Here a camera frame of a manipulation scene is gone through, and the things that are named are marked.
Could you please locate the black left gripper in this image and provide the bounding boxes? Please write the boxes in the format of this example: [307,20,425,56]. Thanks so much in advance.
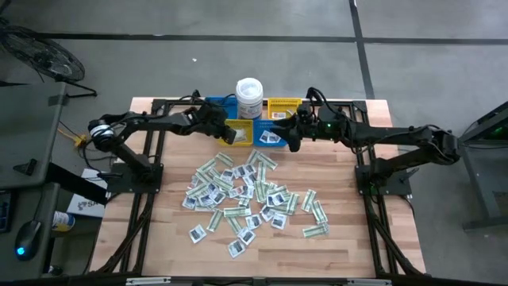
[190,102,238,145]

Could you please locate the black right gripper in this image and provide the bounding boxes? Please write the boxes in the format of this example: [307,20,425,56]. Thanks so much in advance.
[271,102,321,153]

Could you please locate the yellow plastic basket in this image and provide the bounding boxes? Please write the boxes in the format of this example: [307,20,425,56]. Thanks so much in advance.
[225,118,255,148]
[267,97,303,121]

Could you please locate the blue plastic basket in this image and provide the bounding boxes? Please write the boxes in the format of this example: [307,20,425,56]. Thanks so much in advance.
[205,96,239,120]
[252,119,288,149]

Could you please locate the white disinfecting wipes canister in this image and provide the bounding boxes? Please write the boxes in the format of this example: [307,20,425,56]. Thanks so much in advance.
[235,77,264,120]

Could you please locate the white cardboard box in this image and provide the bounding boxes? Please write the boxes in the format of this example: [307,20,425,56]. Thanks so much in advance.
[66,168,107,218]

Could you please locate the white and yellow can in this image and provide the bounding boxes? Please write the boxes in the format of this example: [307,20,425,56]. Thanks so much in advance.
[51,211,76,233]

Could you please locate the black floor fan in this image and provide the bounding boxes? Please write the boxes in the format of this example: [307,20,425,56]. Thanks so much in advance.
[0,24,98,99]

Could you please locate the grey desk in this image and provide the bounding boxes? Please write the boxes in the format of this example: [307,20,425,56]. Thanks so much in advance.
[0,81,67,279]

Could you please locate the grey metal cart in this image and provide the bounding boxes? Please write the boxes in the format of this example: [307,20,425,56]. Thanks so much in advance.
[460,101,508,231]

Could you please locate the small black desk clip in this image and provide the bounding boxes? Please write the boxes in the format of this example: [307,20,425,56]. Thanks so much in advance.
[13,157,39,176]

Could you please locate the black computer mouse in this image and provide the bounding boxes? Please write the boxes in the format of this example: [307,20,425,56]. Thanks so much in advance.
[14,220,42,262]

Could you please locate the dark device with blue keys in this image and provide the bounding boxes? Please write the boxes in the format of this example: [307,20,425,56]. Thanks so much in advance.
[0,189,12,234]

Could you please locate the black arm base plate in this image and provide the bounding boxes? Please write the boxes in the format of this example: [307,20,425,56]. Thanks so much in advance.
[354,164,414,197]
[106,162,164,195]

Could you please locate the yellow cable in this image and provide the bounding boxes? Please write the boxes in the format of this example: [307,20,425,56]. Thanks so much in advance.
[57,126,89,149]

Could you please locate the silver edge bracket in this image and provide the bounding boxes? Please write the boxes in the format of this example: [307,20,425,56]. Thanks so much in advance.
[125,276,172,286]
[346,277,393,286]

